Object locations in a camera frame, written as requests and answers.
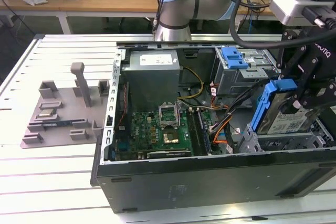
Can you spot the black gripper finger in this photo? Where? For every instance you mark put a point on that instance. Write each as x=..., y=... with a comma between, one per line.
x=308, y=77
x=325, y=93

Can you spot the hard disk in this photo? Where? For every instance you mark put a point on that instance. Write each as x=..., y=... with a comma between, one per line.
x=286, y=121

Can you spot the grey metal disk bay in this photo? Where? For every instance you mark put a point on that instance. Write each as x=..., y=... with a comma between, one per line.
x=249, y=140

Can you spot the blue plastic cage latch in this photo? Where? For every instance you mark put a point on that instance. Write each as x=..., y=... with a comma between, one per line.
x=233, y=60

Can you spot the grey metal drive cage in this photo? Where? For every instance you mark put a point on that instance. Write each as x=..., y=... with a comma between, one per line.
x=231, y=82

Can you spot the black RAM slot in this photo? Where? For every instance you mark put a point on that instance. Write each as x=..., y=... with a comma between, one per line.
x=193, y=132
x=200, y=137

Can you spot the thin metal locking lever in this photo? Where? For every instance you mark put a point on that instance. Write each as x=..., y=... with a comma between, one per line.
x=180, y=115

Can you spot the small black table clip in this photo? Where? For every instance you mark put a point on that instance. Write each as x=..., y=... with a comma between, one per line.
x=260, y=218

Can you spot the CPU socket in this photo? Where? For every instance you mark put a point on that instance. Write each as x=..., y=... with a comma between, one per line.
x=170, y=138

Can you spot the grey power supply unit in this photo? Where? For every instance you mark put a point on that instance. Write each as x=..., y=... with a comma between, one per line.
x=149, y=85

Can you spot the black graphics card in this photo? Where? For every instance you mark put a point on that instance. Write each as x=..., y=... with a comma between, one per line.
x=168, y=155

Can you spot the black open PC case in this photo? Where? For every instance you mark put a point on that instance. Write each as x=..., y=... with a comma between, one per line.
x=183, y=184

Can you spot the green motherboard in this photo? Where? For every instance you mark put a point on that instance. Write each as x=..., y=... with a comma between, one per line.
x=141, y=124

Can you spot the black case fan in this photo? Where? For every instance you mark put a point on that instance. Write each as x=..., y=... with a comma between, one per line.
x=119, y=134

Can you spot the grey plastic parts rack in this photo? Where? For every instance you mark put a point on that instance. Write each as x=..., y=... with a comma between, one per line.
x=65, y=108

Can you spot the loose RAM stick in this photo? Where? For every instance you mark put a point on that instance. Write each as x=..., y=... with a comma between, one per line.
x=59, y=124

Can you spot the silver CPU chip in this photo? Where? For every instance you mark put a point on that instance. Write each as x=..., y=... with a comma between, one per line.
x=46, y=113

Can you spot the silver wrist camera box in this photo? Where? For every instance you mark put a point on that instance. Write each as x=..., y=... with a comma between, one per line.
x=288, y=6

